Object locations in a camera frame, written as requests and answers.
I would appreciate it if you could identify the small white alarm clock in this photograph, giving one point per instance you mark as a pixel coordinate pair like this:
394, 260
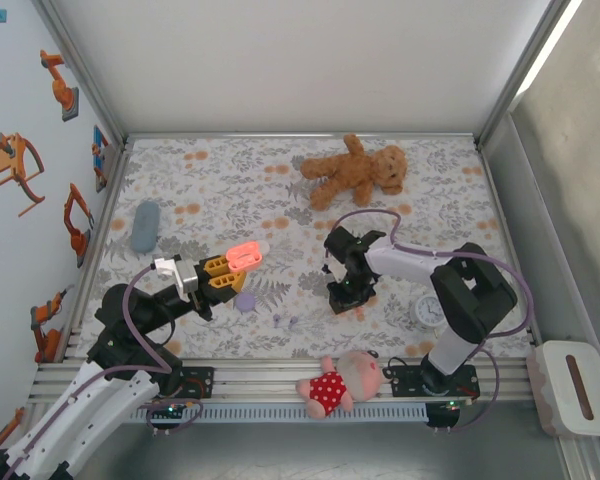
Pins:
428, 311

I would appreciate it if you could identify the white tissue box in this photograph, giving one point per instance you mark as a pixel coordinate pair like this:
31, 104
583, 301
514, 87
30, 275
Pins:
555, 380

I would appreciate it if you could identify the aluminium frame post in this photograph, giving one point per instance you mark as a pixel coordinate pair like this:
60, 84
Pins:
82, 70
517, 70

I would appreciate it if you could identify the blue orange machine wall sticker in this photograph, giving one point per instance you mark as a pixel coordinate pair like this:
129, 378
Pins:
100, 155

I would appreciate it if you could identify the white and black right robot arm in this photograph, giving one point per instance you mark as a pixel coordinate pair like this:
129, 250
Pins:
405, 260

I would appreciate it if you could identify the floral patterned table cloth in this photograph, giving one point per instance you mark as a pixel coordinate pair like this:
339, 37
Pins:
205, 165

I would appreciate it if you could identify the orange claw wall sticker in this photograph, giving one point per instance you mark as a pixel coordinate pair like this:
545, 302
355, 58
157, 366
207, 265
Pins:
12, 160

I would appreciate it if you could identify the purple earbud charging case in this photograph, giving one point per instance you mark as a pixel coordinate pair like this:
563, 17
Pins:
245, 302

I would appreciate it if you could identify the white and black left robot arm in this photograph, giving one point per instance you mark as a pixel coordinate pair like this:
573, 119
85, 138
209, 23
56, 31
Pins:
80, 415

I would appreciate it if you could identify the small circuit board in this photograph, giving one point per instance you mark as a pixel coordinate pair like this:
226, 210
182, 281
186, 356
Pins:
169, 410
447, 406

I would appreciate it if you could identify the pink plush toy red dress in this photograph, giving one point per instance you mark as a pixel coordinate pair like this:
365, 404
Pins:
330, 390

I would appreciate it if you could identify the aluminium extrusion base beam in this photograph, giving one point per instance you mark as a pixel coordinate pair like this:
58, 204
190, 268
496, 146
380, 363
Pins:
260, 382

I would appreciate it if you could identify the pink earbud charging case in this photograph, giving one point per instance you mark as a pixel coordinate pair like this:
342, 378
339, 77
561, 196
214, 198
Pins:
242, 256

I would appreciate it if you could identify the aluminium frame rail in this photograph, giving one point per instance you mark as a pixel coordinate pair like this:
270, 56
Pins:
100, 240
300, 135
511, 240

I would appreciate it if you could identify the blue-grey glasses case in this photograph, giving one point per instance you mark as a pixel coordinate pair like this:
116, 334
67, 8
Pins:
145, 227

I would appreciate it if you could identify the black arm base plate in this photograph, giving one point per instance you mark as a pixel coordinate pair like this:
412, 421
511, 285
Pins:
200, 382
405, 382

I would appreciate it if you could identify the white earbud charging case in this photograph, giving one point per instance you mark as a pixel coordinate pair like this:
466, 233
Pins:
263, 246

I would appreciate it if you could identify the brown teddy bear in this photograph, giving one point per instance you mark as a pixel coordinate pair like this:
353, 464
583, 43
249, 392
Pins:
350, 170

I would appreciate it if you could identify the orange beam wall sticker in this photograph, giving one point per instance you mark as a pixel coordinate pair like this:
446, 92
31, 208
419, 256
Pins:
7, 427

